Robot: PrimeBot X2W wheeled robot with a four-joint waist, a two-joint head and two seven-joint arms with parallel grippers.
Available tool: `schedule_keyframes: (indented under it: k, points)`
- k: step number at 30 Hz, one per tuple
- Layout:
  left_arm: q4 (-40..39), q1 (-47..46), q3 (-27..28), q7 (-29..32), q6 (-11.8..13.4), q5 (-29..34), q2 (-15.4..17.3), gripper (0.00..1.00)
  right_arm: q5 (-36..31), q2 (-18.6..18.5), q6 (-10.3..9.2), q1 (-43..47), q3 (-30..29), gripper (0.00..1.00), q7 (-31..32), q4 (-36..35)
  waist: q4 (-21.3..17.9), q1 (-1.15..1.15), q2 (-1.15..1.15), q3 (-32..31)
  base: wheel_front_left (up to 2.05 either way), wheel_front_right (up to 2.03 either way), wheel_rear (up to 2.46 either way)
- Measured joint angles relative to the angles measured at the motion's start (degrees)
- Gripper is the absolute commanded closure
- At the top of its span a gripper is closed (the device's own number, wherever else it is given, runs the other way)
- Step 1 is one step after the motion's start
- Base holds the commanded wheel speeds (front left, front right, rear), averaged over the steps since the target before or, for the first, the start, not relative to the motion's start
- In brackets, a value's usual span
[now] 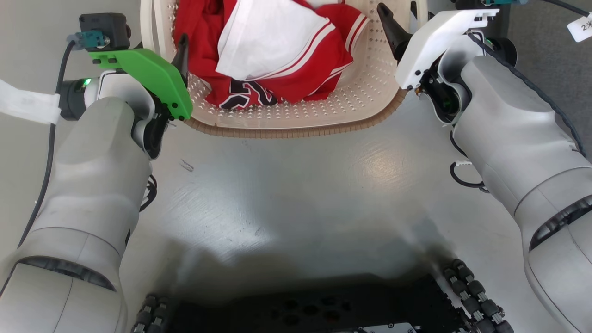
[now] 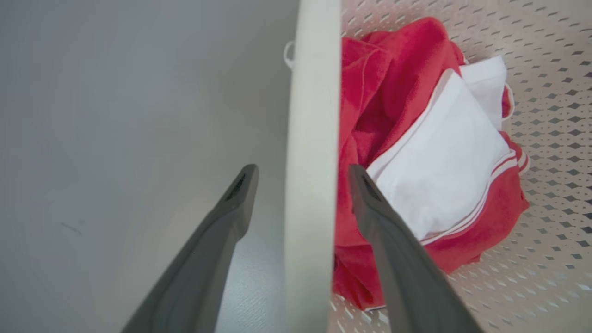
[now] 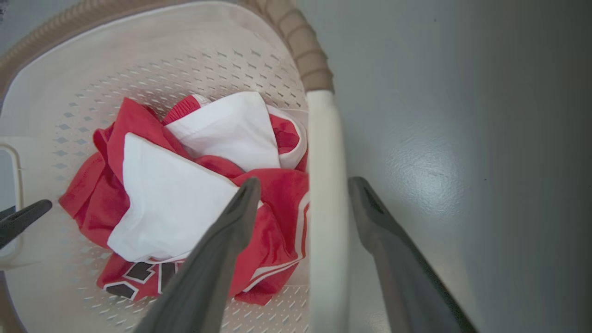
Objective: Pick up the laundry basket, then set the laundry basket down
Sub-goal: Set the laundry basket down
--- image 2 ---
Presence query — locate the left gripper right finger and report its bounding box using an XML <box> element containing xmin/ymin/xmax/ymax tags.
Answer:
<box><xmin>348</xmin><ymin>164</ymin><xmax>484</xmax><ymax>333</ymax></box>

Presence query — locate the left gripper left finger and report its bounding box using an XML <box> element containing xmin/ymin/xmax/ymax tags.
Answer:
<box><xmin>121</xmin><ymin>164</ymin><xmax>259</xmax><ymax>333</ymax></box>

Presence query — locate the cream perforated laundry basket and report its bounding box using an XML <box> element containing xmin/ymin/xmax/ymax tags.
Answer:
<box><xmin>283</xmin><ymin>0</ymin><xmax>592</xmax><ymax>333</ymax></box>

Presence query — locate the red and white garment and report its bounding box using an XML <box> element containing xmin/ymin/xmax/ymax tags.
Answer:
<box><xmin>332</xmin><ymin>17</ymin><xmax>531</xmax><ymax>311</ymax></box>

